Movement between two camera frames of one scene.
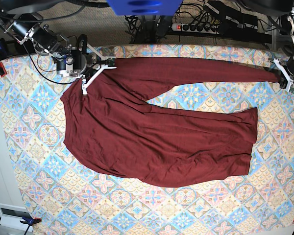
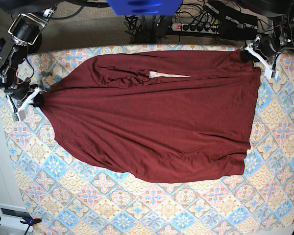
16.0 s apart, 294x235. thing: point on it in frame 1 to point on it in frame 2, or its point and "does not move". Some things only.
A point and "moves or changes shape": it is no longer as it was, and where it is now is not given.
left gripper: (72, 64) to (19, 90)
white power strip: (207, 29) does not move
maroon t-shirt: (110, 126) moves or changes shape
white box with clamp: (11, 216) does not move
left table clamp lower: (30, 221) does not move
